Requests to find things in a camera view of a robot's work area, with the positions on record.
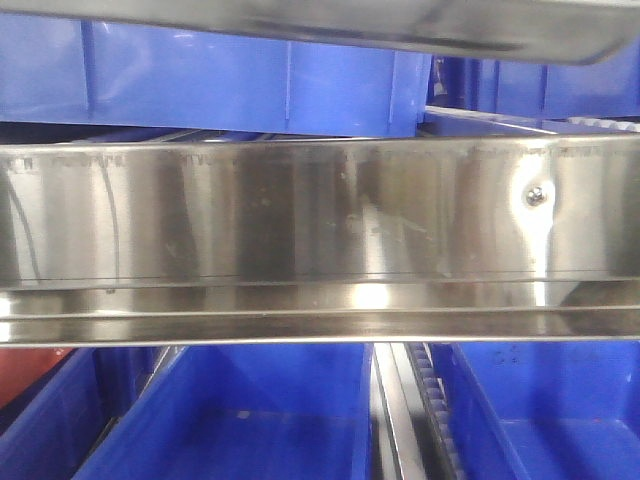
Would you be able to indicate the small silver tray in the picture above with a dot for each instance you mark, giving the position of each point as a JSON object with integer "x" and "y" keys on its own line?
{"x": 550, "y": 32}

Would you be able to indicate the upper right blue bin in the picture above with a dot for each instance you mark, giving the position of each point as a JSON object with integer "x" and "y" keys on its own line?
{"x": 608, "y": 89}

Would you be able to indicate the blue bin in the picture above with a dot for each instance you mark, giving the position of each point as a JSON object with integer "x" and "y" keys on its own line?
{"x": 91, "y": 72}
{"x": 543, "y": 410}
{"x": 48, "y": 431}
{"x": 270, "y": 411}
{"x": 608, "y": 89}

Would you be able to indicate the lower middle blue bin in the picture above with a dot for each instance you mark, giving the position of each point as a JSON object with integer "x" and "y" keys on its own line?
{"x": 270, "y": 411}

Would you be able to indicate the lower right blue bin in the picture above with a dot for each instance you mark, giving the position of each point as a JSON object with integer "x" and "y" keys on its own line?
{"x": 543, "y": 410}

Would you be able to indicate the upper left blue bin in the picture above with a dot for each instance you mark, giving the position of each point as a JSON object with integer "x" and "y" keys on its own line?
{"x": 91, "y": 72}

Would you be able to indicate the red object lower left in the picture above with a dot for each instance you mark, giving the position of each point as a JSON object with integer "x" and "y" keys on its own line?
{"x": 21, "y": 367}

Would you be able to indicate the lower left blue bin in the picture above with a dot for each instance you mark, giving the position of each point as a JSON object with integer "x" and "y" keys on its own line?
{"x": 48, "y": 431}

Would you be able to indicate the stainless steel shelf front rail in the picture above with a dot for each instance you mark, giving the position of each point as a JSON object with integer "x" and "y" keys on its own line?
{"x": 309, "y": 241}

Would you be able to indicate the roller track rail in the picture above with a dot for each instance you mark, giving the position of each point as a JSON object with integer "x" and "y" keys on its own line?
{"x": 410, "y": 435}

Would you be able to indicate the rail screw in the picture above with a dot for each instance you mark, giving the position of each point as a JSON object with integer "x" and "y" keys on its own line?
{"x": 535, "y": 196}

